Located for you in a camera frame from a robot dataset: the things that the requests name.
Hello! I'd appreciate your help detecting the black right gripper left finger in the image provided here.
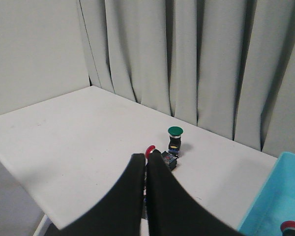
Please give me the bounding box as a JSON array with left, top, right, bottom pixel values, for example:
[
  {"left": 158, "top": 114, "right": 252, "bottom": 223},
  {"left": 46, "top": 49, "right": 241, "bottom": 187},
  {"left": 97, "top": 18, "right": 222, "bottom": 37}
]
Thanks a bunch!
[{"left": 52, "top": 154, "right": 146, "bottom": 236}]

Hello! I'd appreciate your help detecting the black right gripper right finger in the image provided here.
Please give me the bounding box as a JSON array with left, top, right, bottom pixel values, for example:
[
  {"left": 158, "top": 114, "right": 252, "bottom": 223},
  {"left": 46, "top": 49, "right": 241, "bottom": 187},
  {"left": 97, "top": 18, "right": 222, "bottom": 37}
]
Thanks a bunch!
[{"left": 147, "top": 150, "right": 240, "bottom": 236}]

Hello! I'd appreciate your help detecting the red push button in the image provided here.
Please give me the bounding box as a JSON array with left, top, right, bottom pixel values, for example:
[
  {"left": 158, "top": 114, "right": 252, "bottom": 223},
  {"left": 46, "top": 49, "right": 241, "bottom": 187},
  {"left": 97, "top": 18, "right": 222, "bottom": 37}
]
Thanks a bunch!
[
  {"left": 145, "top": 145, "right": 178, "bottom": 171},
  {"left": 280, "top": 221, "right": 295, "bottom": 236}
]

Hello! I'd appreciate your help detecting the blue plastic box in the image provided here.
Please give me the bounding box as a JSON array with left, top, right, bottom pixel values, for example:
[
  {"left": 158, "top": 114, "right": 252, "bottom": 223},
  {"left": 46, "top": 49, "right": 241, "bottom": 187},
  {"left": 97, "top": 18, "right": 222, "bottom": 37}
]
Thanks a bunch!
[{"left": 237, "top": 152, "right": 295, "bottom": 236}]

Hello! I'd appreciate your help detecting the lying red push button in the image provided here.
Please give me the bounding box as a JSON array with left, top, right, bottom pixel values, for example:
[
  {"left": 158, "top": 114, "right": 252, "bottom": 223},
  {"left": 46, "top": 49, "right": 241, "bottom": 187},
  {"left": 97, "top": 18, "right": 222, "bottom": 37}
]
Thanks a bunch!
[{"left": 145, "top": 145, "right": 178, "bottom": 171}]

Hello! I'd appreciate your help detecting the upright green push button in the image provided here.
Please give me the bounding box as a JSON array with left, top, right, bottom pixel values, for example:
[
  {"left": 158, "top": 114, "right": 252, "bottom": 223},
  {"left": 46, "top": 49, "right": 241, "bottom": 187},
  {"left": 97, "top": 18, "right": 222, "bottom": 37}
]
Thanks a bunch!
[{"left": 168, "top": 126, "right": 183, "bottom": 157}]

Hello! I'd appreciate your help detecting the grey pleated curtain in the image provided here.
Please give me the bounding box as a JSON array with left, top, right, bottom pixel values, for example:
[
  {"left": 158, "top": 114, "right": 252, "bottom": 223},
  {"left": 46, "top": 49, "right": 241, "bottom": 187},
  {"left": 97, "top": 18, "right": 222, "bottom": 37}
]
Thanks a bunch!
[{"left": 77, "top": 0, "right": 295, "bottom": 156}]

